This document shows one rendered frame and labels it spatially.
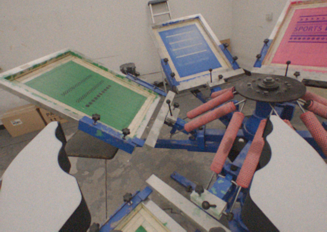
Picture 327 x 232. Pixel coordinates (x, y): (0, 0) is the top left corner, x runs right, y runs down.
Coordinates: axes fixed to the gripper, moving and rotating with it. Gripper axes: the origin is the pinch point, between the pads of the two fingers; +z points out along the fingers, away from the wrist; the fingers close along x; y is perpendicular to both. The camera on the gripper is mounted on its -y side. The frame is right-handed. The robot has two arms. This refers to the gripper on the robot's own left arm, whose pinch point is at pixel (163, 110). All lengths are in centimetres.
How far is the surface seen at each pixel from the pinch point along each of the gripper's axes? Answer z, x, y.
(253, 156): 43, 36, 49
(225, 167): 47, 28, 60
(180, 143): 80, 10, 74
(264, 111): 66, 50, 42
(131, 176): 136, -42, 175
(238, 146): 62, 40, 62
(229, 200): 38, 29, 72
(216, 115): 67, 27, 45
